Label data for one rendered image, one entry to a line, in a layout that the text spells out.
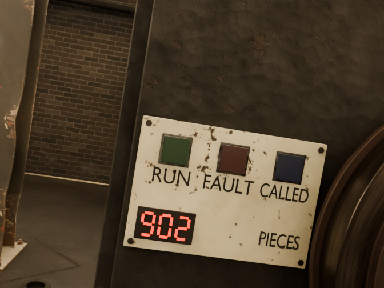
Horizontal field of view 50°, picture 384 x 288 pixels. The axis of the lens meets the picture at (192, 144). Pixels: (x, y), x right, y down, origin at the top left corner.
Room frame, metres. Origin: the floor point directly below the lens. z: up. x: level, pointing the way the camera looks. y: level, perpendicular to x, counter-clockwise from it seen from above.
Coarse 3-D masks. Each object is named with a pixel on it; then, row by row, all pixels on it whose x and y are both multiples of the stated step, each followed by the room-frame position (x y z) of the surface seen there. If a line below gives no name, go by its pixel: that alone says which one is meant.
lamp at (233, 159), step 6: (222, 150) 0.55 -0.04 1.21; (228, 150) 0.55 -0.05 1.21; (234, 150) 0.55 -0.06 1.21; (240, 150) 0.55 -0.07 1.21; (246, 150) 0.55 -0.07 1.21; (222, 156) 0.55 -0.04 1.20; (228, 156) 0.55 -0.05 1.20; (234, 156) 0.55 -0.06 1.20; (240, 156) 0.55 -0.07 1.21; (246, 156) 0.55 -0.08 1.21; (222, 162) 0.55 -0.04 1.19; (228, 162) 0.55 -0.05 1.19; (234, 162) 0.55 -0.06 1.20; (240, 162) 0.55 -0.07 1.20; (222, 168) 0.55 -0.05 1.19; (228, 168) 0.55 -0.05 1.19; (234, 168) 0.55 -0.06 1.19; (240, 168) 0.55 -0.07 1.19
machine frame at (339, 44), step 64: (192, 0) 0.57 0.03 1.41; (256, 0) 0.58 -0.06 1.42; (320, 0) 0.59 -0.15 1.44; (128, 64) 0.64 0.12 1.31; (192, 64) 0.57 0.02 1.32; (256, 64) 0.58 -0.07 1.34; (320, 64) 0.59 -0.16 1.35; (128, 128) 0.64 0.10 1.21; (256, 128) 0.58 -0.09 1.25; (320, 128) 0.59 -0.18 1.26; (128, 192) 0.56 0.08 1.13; (320, 192) 0.59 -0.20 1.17; (128, 256) 0.56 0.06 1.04; (192, 256) 0.57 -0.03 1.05
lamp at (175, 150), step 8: (168, 136) 0.54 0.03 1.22; (168, 144) 0.54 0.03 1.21; (176, 144) 0.54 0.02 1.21; (184, 144) 0.55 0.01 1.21; (168, 152) 0.54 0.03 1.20; (176, 152) 0.54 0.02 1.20; (184, 152) 0.55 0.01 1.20; (168, 160) 0.54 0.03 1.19; (176, 160) 0.54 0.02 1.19; (184, 160) 0.55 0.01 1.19
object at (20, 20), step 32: (0, 0) 2.82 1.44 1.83; (32, 0) 2.83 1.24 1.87; (0, 32) 2.83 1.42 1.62; (32, 32) 3.13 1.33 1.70; (0, 64) 2.82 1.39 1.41; (32, 64) 3.13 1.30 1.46; (0, 96) 2.82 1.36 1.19; (32, 96) 3.14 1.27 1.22; (0, 128) 2.83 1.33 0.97; (0, 160) 2.83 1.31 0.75; (0, 192) 2.82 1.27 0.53; (0, 224) 2.83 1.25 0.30; (0, 256) 2.84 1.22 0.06
